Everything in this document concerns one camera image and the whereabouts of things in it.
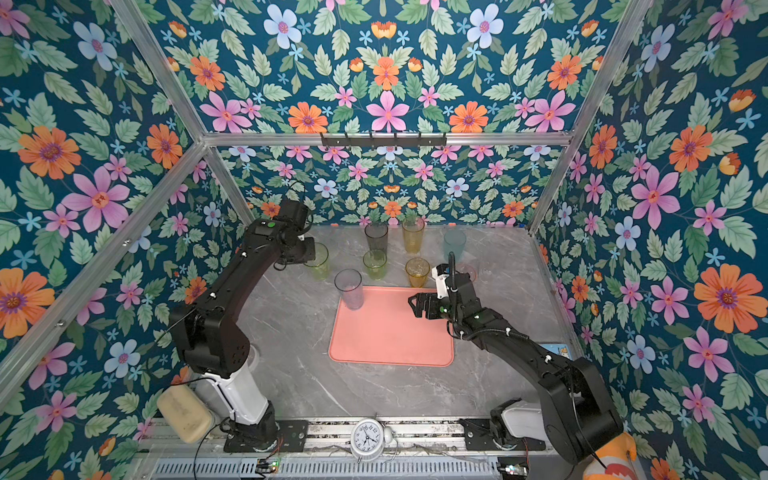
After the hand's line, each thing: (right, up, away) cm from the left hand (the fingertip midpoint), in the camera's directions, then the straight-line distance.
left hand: (309, 246), depth 86 cm
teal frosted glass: (+46, +2, +19) cm, 49 cm away
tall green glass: (+4, -5, -2) cm, 7 cm away
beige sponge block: (-27, -42, -12) cm, 52 cm away
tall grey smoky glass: (+18, +4, +15) cm, 24 cm away
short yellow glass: (+32, -8, +19) cm, 38 cm away
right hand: (+33, -15, 0) cm, 36 cm away
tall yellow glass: (+31, +5, +20) cm, 37 cm away
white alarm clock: (+19, -46, -15) cm, 53 cm away
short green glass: (+18, -5, +19) cm, 27 cm away
